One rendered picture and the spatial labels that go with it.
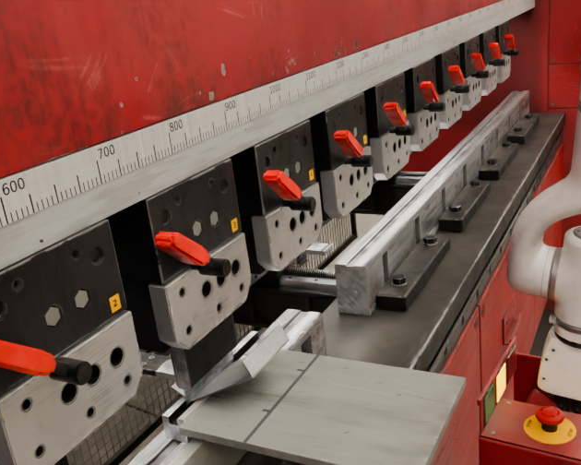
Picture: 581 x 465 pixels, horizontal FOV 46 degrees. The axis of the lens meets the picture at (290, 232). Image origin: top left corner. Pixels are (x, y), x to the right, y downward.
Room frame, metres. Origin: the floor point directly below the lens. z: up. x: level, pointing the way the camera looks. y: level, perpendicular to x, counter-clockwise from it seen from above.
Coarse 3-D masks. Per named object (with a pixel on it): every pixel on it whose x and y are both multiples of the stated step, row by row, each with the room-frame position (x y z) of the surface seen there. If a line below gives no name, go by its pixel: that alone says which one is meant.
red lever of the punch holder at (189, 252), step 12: (156, 240) 0.58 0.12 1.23; (168, 240) 0.57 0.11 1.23; (180, 240) 0.58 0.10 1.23; (168, 252) 0.58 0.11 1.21; (180, 252) 0.58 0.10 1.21; (192, 252) 0.59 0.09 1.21; (204, 252) 0.60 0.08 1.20; (192, 264) 0.61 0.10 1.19; (204, 264) 0.61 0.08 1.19; (216, 264) 0.62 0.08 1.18; (228, 264) 0.63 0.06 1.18
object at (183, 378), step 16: (224, 320) 0.73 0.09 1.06; (208, 336) 0.70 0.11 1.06; (224, 336) 0.73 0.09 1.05; (176, 352) 0.67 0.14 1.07; (192, 352) 0.67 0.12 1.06; (208, 352) 0.70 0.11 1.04; (224, 352) 0.73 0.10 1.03; (176, 368) 0.67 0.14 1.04; (192, 368) 0.67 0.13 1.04; (208, 368) 0.70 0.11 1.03; (224, 368) 0.74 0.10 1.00; (176, 384) 0.67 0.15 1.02; (192, 384) 0.67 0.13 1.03
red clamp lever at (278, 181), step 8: (264, 176) 0.75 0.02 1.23; (272, 176) 0.75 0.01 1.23; (280, 176) 0.74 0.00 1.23; (272, 184) 0.75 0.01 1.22; (280, 184) 0.75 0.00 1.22; (288, 184) 0.76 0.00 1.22; (280, 192) 0.76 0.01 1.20; (288, 192) 0.76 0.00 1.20; (296, 192) 0.77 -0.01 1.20; (288, 200) 0.81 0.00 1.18; (296, 200) 0.79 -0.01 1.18; (304, 200) 0.80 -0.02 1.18; (312, 200) 0.80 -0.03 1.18; (296, 208) 0.80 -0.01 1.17; (304, 208) 0.80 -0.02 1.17; (312, 208) 0.79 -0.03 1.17
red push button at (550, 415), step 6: (540, 408) 0.84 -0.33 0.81; (546, 408) 0.84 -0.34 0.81; (552, 408) 0.84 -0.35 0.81; (540, 414) 0.83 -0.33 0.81; (546, 414) 0.83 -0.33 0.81; (552, 414) 0.82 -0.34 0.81; (558, 414) 0.82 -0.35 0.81; (540, 420) 0.82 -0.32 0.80; (546, 420) 0.82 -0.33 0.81; (552, 420) 0.82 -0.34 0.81; (558, 420) 0.82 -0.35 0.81; (546, 426) 0.83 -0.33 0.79; (552, 426) 0.82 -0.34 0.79; (552, 432) 0.82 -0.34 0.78
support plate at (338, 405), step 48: (240, 384) 0.70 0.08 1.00; (288, 384) 0.68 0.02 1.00; (336, 384) 0.67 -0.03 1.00; (384, 384) 0.66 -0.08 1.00; (432, 384) 0.65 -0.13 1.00; (192, 432) 0.62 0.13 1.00; (240, 432) 0.60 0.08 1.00; (288, 432) 0.59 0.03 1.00; (336, 432) 0.58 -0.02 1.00; (384, 432) 0.57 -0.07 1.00; (432, 432) 0.56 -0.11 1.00
